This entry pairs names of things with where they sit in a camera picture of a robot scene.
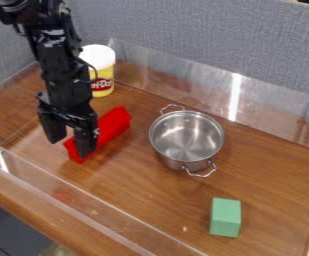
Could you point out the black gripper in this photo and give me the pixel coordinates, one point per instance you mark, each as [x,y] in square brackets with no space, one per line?
[64,107]

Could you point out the red rectangular block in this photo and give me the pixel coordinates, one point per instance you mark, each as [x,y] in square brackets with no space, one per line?
[112,124]

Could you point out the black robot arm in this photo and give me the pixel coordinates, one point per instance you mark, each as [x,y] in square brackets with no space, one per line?
[43,21]

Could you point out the yellow Play-Doh container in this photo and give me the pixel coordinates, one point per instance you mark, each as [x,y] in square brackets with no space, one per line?
[100,57]

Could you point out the small stainless steel pot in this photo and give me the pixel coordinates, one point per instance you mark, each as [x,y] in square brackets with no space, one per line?
[186,139]

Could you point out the clear acrylic table barrier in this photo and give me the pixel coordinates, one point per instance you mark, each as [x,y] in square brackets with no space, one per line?
[120,205]

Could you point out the green foam block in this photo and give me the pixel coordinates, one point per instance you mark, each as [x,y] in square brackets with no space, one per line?
[225,217]

